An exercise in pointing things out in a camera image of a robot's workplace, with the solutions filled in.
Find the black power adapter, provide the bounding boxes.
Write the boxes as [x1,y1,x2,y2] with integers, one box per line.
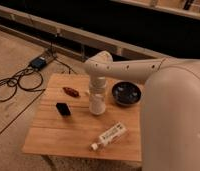
[29,57,47,70]

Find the dark blue bowl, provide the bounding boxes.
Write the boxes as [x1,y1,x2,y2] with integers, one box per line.
[112,81,141,106]

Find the red-brown chili pepper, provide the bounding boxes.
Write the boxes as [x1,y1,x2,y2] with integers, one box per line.
[63,87,79,97]

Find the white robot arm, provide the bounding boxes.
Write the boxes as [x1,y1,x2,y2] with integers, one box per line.
[84,51,200,171]

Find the wooden table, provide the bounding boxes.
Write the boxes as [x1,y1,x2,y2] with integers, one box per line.
[23,74,141,161]

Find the black eraser block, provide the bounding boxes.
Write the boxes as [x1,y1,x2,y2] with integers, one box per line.
[56,103,71,116]

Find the clear plastic bottle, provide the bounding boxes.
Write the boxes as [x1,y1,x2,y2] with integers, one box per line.
[90,122,127,151]

